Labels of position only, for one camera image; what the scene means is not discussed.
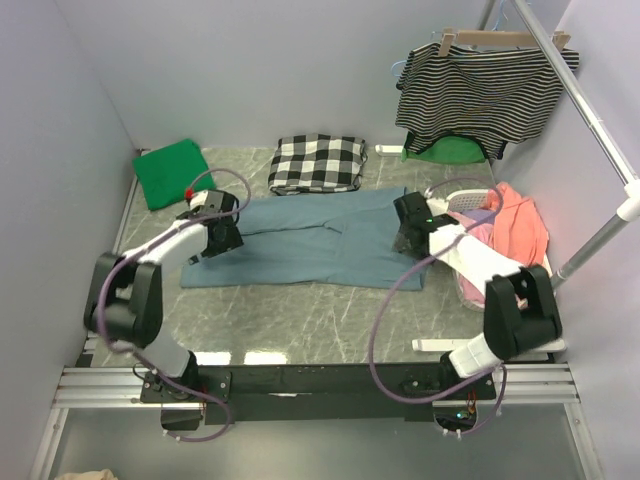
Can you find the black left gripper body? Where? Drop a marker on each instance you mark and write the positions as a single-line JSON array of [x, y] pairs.
[[228, 239]]

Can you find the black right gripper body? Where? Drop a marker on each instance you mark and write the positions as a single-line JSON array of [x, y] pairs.
[[409, 239]]

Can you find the blue t shirt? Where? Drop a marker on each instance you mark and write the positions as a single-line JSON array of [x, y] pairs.
[[340, 238]]

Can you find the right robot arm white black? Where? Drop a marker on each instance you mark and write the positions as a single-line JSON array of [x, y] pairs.
[[520, 311]]

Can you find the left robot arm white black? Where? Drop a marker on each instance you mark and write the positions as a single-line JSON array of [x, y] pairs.
[[131, 283]]

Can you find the white laundry basket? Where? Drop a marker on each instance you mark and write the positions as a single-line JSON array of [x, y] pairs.
[[467, 200]]

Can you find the lilac garment in basket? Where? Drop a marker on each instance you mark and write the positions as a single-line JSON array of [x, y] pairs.
[[480, 215]]

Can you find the folded green t shirt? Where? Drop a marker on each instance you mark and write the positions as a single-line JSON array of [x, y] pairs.
[[167, 173]]

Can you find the green garment under striped shirt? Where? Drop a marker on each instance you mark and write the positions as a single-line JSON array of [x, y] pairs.
[[449, 150]]

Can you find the coral pink shirt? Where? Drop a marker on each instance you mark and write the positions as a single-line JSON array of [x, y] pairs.
[[519, 232]]

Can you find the folded black white checkered shirt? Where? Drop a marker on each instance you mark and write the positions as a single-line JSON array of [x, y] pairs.
[[317, 163]]

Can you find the black white striped shirt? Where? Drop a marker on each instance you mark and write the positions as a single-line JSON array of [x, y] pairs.
[[492, 98]]

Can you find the wooden clip hanger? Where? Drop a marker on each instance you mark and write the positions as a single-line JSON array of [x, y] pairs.
[[484, 38]]

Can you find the silver clothes rack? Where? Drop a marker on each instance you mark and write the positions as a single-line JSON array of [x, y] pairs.
[[625, 214]]

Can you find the beige cloth at bottom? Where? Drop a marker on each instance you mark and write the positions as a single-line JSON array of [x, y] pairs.
[[104, 474]]

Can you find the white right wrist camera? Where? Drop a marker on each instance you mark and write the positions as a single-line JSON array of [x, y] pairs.
[[437, 206]]

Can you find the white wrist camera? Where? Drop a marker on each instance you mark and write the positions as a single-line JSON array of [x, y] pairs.
[[196, 199], [437, 206]]

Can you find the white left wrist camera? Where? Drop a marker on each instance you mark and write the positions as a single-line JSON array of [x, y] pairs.
[[196, 199]]

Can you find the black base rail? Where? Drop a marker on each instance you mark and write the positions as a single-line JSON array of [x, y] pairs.
[[312, 392]]

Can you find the aluminium frame rail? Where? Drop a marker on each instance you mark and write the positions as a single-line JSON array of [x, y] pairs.
[[97, 421]]

